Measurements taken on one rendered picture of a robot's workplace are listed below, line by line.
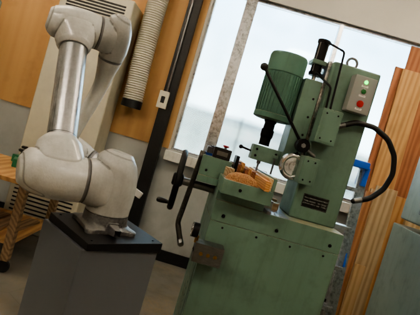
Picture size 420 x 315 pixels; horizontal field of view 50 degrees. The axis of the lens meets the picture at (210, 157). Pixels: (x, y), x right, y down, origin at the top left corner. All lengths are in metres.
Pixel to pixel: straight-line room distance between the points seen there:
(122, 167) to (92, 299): 0.44
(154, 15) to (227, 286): 2.13
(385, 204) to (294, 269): 1.50
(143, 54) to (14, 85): 1.07
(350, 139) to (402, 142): 1.47
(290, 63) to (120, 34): 0.75
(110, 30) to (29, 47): 2.05
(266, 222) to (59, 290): 0.87
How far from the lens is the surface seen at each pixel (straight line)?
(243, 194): 1.83
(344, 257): 2.95
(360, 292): 3.45
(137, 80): 3.39
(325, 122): 2.00
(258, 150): 2.09
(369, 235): 3.39
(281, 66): 2.08
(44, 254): 1.70
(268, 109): 2.06
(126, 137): 3.57
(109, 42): 1.86
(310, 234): 2.00
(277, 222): 1.96
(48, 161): 1.51
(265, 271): 2.01
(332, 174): 2.10
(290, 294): 2.06
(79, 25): 1.81
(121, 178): 1.55
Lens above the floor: 1.05
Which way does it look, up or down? 3 degrees down
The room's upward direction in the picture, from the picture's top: 16 degrees clockwise
